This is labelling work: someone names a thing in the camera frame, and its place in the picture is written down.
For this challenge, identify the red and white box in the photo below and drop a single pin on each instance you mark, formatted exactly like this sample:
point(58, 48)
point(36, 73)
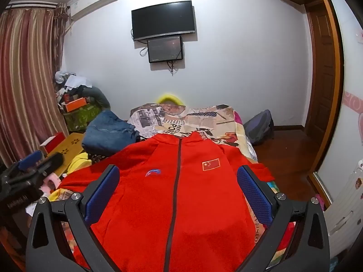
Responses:
point(52, 144)

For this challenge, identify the black cloth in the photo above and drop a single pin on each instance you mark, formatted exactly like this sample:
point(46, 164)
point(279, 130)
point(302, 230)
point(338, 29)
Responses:
point(141, 138)

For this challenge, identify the brown wooden door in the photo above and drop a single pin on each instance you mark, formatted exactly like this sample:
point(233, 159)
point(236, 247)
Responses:
point(323, 76)

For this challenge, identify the white air conditioner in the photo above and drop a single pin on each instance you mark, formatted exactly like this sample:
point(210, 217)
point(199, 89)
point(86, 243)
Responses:
point(93, 1)

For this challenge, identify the grey backpack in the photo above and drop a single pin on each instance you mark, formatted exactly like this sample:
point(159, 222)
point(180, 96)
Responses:
point(259, 129)

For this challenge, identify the red zip jacket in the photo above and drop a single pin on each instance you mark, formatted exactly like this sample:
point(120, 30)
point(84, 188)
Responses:
point(198, 204)

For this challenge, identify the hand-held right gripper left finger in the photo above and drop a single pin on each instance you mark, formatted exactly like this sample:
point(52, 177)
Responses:
point(103, 192)

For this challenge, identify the yellow cloth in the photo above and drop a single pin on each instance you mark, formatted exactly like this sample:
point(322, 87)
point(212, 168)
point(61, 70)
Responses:
point(79, 161)

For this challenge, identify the orange box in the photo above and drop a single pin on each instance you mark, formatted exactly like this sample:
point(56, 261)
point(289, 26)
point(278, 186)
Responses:
point(75, 104)

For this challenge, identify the yellow pillow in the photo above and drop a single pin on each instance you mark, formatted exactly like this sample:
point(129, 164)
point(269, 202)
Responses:
point(170, 98)

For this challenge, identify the white crumpled plastic bags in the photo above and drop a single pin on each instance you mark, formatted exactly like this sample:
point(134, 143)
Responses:
point(72, 79)

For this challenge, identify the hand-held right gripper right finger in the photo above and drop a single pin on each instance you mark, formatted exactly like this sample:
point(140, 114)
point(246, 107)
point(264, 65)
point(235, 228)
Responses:
point(253, 195)

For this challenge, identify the folded blue jeans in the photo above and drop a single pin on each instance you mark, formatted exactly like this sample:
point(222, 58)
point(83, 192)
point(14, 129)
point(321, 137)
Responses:
point(107, 133)

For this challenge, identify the white wardrobe with stickers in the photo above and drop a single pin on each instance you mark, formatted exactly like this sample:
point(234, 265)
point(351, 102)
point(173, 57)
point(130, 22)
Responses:
point(348, 147)

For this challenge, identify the striped brown curtain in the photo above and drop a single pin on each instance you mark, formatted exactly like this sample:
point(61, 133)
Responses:
point(25, 76)

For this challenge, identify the large black wall television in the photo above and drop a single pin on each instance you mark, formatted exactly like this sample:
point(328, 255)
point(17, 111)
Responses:
point(163, 21)

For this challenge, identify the printed blanket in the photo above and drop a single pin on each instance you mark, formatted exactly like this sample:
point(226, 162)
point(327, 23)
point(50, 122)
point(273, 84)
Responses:
point(198, 119)

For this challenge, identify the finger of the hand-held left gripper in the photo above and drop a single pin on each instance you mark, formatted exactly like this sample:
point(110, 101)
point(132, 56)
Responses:
point(52, 160)
point(28, 158)

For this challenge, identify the small black wall monitor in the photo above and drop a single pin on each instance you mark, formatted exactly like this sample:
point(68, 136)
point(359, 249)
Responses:
point(165, 49)

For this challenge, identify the dark green bag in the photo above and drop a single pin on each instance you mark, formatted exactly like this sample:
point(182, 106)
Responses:
point(96, 97)

